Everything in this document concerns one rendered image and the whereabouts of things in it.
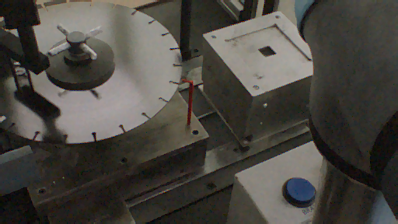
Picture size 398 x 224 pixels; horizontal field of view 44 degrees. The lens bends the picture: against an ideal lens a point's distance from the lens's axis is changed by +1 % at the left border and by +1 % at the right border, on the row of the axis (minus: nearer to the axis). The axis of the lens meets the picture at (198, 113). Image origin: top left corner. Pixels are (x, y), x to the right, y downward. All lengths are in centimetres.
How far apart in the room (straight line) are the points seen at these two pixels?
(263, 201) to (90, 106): 29
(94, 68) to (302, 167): 36
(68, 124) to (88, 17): 25
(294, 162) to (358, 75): 53
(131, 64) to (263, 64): 25
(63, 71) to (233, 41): 33
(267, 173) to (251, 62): 24
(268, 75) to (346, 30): 63
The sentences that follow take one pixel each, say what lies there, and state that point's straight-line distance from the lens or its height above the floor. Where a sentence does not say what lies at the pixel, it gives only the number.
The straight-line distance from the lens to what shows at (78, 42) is 78.
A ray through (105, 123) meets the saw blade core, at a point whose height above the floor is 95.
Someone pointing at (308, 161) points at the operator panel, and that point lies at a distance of 78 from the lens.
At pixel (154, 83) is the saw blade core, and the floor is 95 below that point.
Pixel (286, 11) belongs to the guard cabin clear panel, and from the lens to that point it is 108.
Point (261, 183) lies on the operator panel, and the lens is 73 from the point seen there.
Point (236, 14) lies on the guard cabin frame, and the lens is 122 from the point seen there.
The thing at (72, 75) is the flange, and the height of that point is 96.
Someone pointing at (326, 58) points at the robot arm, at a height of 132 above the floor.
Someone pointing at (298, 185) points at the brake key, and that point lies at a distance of 73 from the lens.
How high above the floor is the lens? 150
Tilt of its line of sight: 49 degrees down
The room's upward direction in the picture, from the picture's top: 5 degrees clockwise
